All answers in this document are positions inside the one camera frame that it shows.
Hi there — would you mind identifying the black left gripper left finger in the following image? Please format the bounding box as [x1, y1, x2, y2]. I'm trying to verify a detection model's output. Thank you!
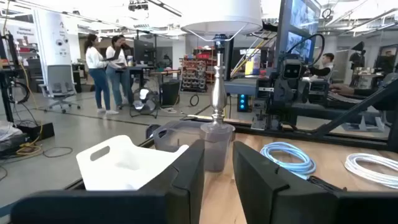
[138, 139, 205, 224]

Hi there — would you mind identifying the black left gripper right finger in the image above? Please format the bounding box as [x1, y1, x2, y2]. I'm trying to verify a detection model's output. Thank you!
[233, 141, 338, 224]

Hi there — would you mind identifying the clear plastic bin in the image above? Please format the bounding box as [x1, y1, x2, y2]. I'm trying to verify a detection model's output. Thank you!
[201, 128, 234, 172]

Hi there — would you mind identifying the grey plastic bin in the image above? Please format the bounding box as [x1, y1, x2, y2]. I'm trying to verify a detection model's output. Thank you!
[152, 120, 206, 153]

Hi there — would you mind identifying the black box with blue lights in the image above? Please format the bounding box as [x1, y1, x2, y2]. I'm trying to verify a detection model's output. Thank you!
[237, 93, 250, 113]

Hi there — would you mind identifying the person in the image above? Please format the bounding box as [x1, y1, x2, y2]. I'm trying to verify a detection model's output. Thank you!
[105, 34, 135, 110]
[306, 52, 336, 78]
[84, 33, 119, 115]

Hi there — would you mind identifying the white plastic bin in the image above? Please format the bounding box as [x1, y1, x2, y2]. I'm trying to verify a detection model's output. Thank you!
[76, 134, 190, 191]

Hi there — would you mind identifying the silver lamp with white shade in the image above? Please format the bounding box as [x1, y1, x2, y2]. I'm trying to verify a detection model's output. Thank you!
[180, 0, 264, 133]

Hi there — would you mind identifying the black trash bin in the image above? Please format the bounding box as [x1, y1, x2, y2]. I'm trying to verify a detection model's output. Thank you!
[160, 80, 182, 107]

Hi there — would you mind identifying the black floor fan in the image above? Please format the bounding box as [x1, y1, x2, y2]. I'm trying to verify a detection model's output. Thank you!
[129, 88, 159, 119]

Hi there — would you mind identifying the shelf with red bins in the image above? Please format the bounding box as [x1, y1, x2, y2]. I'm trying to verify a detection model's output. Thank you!
[180, 55, 208, 93]

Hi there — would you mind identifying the black monitor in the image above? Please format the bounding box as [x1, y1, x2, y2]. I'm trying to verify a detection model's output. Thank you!
[133, 39, 155, 63]

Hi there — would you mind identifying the black floor box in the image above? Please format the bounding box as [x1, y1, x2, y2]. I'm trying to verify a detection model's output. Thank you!
[17, 122, 55, 141]

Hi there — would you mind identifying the grey office chair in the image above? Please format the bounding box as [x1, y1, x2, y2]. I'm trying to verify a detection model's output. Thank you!
[39, 64, 81, 114]

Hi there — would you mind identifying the white display pillar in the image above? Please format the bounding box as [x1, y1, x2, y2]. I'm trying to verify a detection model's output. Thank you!
[32, 9, 80, 88]

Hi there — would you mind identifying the black equipment stand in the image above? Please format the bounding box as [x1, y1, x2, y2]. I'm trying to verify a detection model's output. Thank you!
[0, 30, 20, 124]

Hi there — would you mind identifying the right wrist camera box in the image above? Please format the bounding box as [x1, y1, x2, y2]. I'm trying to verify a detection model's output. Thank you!
[281, 58, 303, 80]

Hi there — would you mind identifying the light blue cable coil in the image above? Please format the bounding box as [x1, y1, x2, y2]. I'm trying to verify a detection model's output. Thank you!
[260, 142, 317, 180]

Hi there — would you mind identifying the black thin cable bundle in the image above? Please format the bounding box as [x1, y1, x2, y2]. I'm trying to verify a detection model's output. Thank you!
[307, 175, 348, 192]

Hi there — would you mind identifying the black diagonal frame strut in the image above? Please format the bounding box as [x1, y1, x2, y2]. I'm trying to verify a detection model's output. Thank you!
[313, 79, 398, 138]

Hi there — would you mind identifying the large wall display screen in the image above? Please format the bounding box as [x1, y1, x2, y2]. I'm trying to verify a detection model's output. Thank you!
[275, 0, 323, 66]

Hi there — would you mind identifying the white cable coil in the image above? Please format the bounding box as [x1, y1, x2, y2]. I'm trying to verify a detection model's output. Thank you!
[344, 152, 398, 190]

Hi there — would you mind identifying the yellow floor cable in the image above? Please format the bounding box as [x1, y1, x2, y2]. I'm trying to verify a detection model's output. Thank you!
[15, 141, 43, 156]

